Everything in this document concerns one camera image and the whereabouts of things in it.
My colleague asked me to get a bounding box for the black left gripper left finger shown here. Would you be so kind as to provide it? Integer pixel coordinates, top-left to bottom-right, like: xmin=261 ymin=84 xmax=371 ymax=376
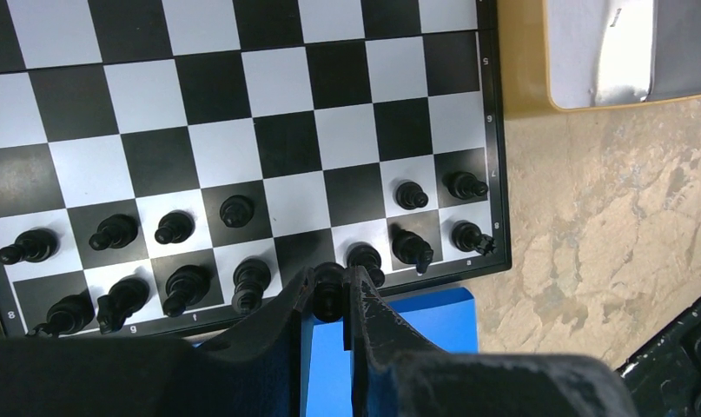
xmin=0 ymin=268 xmax=315 ymax=416

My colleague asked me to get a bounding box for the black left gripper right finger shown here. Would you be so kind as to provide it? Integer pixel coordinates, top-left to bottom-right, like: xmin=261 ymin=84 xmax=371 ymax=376
xmin=343 ymin=267 xmax=638 ymax=416

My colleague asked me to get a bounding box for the black chess king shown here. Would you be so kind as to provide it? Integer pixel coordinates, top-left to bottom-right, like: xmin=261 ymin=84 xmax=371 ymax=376
xmin=231 ymin=258 xmax=272 ymax=315

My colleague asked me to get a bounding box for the black bishop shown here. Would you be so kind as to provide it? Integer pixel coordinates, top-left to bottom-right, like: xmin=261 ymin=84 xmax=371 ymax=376
xmin=162 ymin=265 xmax=212 ymax=318

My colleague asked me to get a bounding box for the black back row piece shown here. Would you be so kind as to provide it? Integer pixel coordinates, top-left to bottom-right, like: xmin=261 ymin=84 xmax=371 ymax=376
xmin=96 ymin=276 xmax=150 ymax=334

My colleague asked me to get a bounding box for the black chess piece corner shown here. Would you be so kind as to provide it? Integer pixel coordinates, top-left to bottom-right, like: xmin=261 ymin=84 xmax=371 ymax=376
xmin=451 ymin=222 xmax=497 ymax=256

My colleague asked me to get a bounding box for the black pawn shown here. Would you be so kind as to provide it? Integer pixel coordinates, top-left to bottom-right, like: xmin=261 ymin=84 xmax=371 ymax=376
xmin=219 ymin=195 xmax=255 ymax=228
xmin=154 ymin=211 xmax=195 ymax=245
xmin=89 ymin=214 xmax=138 ymax=251
xmin=0 ymin=228 xmax=58 ymax=265

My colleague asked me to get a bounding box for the black pawn second row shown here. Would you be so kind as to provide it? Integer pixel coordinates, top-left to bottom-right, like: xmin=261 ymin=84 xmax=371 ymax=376
xmin=394 ymin=181 xmax=429 ymax=210

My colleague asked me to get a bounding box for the black corner rook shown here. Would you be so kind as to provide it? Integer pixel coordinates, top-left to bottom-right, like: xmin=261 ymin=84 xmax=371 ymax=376
xmin=26 ymin=293 xmax=95 ymax=338

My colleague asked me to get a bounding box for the black pawn edge square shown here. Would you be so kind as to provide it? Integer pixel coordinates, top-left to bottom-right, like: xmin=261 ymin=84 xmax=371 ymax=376
xmin=446 ymin=171 xmax=489 ymax=200

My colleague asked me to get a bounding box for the black chess queen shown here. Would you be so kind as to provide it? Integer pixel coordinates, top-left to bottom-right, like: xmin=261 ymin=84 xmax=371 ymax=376
xmin=313 ymin=261 xmax=344 ymax=323

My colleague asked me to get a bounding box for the black chess knight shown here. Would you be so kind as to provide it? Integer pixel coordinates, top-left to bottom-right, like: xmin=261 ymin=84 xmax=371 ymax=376
xmin=392 ymin=230 xmax=434 ymax=275

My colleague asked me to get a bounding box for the yellow tin with black pieces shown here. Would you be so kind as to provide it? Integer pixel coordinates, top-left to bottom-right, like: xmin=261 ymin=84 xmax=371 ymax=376
xmin=496 ymin=0 xmax=701 ymax=119

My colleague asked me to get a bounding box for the blue mat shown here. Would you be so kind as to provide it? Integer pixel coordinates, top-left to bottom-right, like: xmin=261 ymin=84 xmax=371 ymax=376
xmin=191 ymin=286 xmax=479 ymax=417

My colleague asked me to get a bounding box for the black white chessboard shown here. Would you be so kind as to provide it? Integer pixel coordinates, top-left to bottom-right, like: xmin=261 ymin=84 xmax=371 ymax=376
xmin=0 ymin=1 xmax=511 ymax=336

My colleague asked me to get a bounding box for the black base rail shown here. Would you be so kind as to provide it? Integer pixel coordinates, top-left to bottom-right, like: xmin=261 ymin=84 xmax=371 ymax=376
xmin=617 ymin=296 xmax=701 ymax=416

